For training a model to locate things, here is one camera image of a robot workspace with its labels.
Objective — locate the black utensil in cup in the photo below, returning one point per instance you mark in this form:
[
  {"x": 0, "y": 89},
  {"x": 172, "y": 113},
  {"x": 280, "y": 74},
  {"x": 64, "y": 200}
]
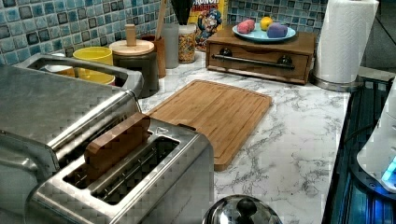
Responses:
[{"x": 182, "y": 9}]

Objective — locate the yellow toy lemon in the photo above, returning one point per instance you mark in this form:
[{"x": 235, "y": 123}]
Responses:
[{"x": 265, "y": 23}]

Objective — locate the purple toy fruit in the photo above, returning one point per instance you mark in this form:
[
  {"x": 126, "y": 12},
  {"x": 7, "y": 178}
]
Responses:
[{"x": 277, "y": 30}]

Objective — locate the grey frosted cup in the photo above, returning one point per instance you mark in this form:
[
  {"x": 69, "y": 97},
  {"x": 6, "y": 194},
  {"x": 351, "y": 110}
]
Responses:
[{"x": 170, "y": 36}]

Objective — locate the steel paper towel holder base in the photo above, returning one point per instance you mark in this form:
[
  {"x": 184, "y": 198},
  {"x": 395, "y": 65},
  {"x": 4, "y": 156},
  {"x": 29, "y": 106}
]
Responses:
[{"x": 338, "y": 87}]

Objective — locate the white paper towel roll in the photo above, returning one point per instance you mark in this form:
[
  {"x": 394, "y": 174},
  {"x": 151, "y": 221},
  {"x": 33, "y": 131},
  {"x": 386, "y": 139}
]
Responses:
[{"x": 343, "y": 39}]

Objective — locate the bamboo cutting board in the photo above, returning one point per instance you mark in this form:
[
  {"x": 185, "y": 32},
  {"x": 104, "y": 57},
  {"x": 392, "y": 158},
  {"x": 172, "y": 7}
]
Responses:
[{"x": 226, "y": 115}]

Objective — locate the pink toy fruit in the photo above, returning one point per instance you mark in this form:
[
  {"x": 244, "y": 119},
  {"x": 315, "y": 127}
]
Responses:
[{"x": 245, "y": 27}]

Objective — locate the glass jar of cereal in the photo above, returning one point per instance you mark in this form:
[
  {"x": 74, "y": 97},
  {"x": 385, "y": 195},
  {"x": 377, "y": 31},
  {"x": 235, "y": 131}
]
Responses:
[{"x": 186, "y": 43}]

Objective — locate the yellow bowl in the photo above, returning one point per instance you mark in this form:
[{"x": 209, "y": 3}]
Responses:
[{"x": 94, "y": 55}]

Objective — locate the wooden spoon handle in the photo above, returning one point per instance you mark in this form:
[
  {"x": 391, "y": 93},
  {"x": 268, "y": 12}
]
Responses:
[{"x": 161, "y": 15}]

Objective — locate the light blue plate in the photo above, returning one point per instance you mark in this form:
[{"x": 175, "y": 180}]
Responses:
[{"x": 258, "y": 35}]

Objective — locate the cereal box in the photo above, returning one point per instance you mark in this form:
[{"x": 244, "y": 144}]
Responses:
[{"x": 208, "y": 16}]

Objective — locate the dark canister with wooden lid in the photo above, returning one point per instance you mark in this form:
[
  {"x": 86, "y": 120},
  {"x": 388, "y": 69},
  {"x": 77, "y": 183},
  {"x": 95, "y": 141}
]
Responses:
[{"x": 137, "y": 55}]

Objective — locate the silver two-slot toaster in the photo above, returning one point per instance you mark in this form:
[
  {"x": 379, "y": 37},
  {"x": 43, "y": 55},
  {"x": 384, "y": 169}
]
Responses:
[{"x": 167, "y": 180}]

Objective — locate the brown utensil holder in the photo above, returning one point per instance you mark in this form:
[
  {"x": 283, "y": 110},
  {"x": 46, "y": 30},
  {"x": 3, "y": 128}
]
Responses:
[{"x": 160, "y": 50}]

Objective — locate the shiny steel pot lid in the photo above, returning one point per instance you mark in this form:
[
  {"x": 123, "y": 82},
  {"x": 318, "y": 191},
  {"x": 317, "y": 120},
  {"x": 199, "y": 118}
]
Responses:
[{"x": 240, "y": 209}]

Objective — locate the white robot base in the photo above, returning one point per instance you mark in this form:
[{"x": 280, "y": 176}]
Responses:
[{"x": 377, "y": 157}]

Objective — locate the large stainless steel appliance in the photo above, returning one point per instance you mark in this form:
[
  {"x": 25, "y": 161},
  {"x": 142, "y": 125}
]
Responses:
[{"x": 46, "y": 120}]

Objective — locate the wooden drawer box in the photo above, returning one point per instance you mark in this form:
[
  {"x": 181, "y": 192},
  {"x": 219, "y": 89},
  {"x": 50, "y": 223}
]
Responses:
[{"x": 288, "y": 60}]

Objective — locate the brown wooden toast slice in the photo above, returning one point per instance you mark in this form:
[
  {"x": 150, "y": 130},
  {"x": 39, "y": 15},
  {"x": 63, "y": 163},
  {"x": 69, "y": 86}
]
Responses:
[{"x": 109, "y": 148}]

